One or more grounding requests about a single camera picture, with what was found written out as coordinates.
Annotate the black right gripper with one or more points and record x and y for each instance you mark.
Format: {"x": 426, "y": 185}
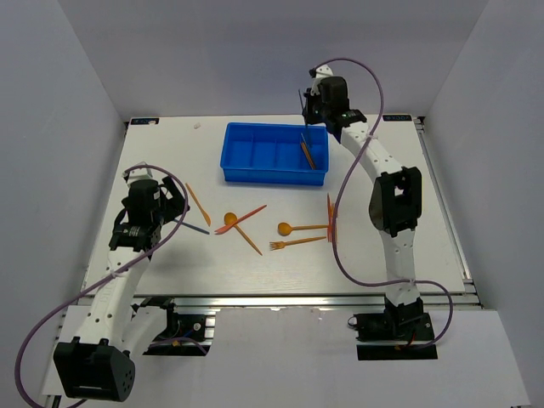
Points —
{"x": 309, "y": 98}

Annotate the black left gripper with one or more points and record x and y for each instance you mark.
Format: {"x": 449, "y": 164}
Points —
{"x": 175, "y": 204}

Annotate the grey-blue chopstick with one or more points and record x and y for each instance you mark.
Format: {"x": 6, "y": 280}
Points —
{"x": 306, "y": 151}
{"x": 307, "y": 132}

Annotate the orange chopstick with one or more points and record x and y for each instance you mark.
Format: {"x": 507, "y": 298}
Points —
{"x": 307, "y": 155}
{"x": 310, "y": 156}

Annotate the orange spoon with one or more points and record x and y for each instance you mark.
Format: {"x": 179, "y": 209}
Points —
{"x": 285, "y": 229}
{"x": 238, "y": 227}

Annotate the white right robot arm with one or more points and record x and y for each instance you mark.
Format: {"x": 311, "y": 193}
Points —
{"x": 396, "y": 199}

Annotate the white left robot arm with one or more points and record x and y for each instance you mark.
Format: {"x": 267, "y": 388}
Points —
{"x": 98, "y": 363}

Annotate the blue chopstick left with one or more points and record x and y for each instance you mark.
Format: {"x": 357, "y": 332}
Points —
{"x": 192, "y": 227}

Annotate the orange plastic knife left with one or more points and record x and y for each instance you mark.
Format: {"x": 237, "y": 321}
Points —
{"x": 204, "y": 213}

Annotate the red-orange plastic knife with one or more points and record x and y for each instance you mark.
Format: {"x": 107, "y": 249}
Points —
{"x": 228, "y": 227}

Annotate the blue divided plastic bin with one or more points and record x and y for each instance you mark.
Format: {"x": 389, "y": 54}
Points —
{"x": 261, "y": 153}

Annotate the right table label sticker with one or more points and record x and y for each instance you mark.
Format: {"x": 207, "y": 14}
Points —
{"x": 396, "y": 118}

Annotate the table label sticker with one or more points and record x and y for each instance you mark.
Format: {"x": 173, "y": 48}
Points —
{"x": 396, "y": 118}
{"x": 144, "y": 121}

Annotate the left table label sticker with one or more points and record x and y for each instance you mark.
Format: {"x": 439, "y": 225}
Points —
{"x": 144, "y": 121}

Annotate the red-orange fork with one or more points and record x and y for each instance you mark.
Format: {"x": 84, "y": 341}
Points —
{"x": 330, "y": 219}

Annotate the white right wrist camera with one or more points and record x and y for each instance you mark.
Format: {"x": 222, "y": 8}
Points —
{"x": 320, "y": 72}

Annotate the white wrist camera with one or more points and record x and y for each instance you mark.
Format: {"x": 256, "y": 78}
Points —
{"x": 139, "y": 172}
{"x": 320, "y": 72}

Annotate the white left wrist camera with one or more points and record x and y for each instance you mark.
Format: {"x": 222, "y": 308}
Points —
{"x": 139, "y": 172}

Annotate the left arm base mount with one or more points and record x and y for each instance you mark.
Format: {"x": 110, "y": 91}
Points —
{"x": 184, "y": 334}

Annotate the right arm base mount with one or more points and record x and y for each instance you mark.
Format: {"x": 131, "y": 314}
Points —
{"x": 403, "y": 332}

